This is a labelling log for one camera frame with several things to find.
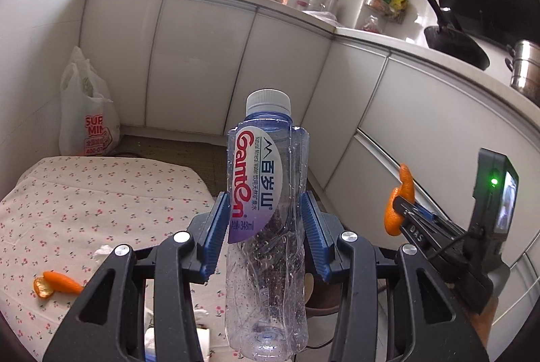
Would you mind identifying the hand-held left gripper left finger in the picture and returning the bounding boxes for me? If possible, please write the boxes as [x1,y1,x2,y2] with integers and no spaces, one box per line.
[42,191,231,362]

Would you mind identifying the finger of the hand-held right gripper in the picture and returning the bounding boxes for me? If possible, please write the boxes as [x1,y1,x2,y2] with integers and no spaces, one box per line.
[390,199,423,228]
[397,195,467,237]

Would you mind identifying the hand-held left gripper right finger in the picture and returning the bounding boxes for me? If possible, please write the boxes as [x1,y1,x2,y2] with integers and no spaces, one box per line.
[300,191,490,362]

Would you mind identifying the orange peel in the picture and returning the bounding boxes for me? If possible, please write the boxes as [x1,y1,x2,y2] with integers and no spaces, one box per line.
[34,271,85,299]
[383,163,415,237]

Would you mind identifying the brown trash bin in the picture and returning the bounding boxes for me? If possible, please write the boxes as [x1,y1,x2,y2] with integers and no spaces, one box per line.
[304,273,343,316]

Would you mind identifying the clear plastic water bottle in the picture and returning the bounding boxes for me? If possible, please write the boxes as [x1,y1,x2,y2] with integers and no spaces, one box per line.
[223,89,311,360]

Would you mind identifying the brown floor mat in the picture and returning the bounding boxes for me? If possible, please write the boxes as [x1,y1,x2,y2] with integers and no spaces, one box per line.
[112,134,228,194]

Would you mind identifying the steel pot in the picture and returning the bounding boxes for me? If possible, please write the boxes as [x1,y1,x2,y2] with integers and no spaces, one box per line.
[505,40,540,101]

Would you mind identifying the black wok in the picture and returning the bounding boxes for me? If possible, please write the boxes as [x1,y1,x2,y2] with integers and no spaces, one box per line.
[422,0,491,71]

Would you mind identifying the white kitchen cabinets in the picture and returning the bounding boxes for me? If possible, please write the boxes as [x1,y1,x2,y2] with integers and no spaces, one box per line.
[80,0,540,346]

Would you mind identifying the white plastic shopping bag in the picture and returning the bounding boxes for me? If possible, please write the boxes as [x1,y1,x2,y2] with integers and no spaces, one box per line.
[59,45,122,157]

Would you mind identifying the red packet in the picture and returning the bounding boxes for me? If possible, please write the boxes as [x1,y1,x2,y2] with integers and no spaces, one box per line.
[362,14,384,34]

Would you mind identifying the wall rack with packets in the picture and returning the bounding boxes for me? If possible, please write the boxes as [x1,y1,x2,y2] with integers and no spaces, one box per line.
[365,0,410,23]

